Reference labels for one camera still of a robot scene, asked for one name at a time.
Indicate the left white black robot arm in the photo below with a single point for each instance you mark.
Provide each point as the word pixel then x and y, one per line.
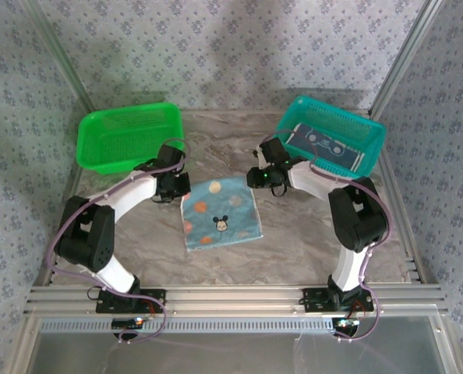
pixel 87 237

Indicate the polka dot Mickey towel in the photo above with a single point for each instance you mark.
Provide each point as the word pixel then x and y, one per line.
pixel 223 210

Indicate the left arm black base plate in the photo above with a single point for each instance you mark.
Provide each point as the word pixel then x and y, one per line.
pixel 159 296

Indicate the teal plastic basket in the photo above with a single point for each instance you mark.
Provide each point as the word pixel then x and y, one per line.
pixel 290 117

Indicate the aluminium rail beam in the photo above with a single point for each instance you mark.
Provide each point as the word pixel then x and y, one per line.
pixel 235 300

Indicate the aluminium frame post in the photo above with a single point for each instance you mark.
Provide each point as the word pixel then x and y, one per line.
pixel 64 62
pixel 404 58

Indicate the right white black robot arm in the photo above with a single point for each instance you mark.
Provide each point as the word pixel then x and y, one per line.
pixel 356 218

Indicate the navy blue printed towel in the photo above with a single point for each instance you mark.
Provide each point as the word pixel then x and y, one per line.
pixel 321 144

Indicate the grey metal panel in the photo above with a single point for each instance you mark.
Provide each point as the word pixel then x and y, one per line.
pixel 231 354

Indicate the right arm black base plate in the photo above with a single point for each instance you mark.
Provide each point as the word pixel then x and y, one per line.
pixel 317 305

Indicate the green plastic basket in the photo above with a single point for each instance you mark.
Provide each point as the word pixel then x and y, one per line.
pixel 114 136

